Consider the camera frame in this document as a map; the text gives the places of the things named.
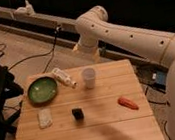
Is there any black eraser block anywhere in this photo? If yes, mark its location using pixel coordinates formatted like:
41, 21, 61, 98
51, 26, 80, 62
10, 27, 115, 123
72, 108, 84, 120

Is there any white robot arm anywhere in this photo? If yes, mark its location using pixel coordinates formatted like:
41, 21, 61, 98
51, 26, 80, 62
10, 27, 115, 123
75, 5, 175, 140

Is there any white plastic cup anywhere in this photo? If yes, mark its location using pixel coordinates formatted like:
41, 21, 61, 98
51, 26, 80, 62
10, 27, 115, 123
82, 68, 96, 89

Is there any white object on rail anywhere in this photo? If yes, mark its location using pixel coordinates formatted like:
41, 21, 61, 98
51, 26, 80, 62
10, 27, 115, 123
15, 0, 35, 16

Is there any green bowl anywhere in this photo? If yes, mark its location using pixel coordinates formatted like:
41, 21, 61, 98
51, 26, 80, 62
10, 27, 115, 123
27, 77, 58, 104

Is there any black floor cable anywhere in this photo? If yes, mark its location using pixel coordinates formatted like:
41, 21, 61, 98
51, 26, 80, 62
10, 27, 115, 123
0, 23, 68, 82

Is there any orange toy carrot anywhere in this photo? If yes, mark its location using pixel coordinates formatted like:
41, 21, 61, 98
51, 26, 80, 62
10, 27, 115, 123
117, 97, 139, 110

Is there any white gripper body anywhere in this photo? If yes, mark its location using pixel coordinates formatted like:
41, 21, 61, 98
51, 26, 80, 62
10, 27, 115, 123
72, 44, 100, 63

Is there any white plastic bottle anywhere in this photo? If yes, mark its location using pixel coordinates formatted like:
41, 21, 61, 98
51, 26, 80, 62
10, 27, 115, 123
52, 68, 77, 88

